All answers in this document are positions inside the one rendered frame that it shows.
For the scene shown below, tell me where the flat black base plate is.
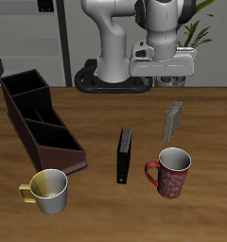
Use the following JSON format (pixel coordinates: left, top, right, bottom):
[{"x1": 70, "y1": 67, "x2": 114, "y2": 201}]
[{"x1": 74, "y1": 59, "x2": 154, "y2": 95}]

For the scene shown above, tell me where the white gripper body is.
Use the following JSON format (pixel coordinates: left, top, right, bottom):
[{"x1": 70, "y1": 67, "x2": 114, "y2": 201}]
[{"x1": 128, "y1": 46, "x2": 198, "y2": 78}]

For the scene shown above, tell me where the dark brown desk caddy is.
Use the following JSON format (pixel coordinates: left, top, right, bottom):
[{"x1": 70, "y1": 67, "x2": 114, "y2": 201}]
[{"x1": 0, "y1": 68, "x2": 90, "y2": 178}]

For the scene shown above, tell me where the dark vertical post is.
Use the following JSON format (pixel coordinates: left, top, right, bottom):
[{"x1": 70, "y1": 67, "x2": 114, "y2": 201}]
[{"x1": 56, "y1": 0, "x2": 73, "y2": 88}]

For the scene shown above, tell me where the yellow and white mug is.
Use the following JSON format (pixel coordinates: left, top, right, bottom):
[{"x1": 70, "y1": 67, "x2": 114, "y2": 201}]
[{"x1": 18, "y1": 168, "x2": 69, "y2": 216}]

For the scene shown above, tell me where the grey shelf unit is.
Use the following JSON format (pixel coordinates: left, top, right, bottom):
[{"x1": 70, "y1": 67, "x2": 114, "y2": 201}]
[{"x1": 0, "y1": 0, "x2": 66, "y2": 88}]

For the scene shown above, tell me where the black book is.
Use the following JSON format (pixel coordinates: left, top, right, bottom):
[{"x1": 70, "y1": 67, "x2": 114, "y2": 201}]
[{"x1": 115, "y1": 126, "x2": 133, "y2": 185}]

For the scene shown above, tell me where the pale grey book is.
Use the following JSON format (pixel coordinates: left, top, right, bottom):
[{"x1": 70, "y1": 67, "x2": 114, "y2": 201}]
[{"x1": 162, "y1": 99, "x2": 184, "y2": 145}]

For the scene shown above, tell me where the red patterned mug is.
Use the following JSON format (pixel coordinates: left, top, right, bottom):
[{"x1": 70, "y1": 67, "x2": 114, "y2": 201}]
[{"x1": 144, "y1": 147, "x2": 193, "y2": 199}]

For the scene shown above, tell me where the green pot plant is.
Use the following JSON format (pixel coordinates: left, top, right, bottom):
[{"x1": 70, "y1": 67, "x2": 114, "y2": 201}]
[{"x1": 154, "y1": 0, "x2": 218, "y2": 89}]

